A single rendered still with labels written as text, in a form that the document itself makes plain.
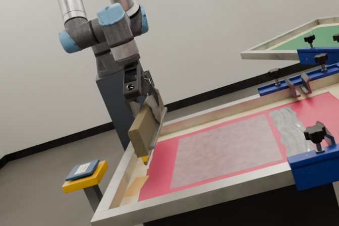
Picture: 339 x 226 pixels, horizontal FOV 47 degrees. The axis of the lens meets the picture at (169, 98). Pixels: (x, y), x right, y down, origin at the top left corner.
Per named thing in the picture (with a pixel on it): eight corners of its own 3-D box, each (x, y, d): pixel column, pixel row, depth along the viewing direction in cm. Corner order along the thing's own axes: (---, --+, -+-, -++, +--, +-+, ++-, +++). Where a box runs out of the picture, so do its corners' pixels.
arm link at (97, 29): (93, 18, 125) (88, 20, 115) (126, 6, 125) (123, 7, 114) (103, 41, 127) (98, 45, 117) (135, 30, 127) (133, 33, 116)
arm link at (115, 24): (121, 1, 114) (119, 1, 105) (135, 37, 116) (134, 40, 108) (96, 10, 114) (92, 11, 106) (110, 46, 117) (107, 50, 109)
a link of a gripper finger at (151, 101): (169, 113, 121) (154, 88, 119) (167, 120, 115) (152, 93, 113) (160, 118, 121) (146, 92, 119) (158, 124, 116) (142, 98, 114)
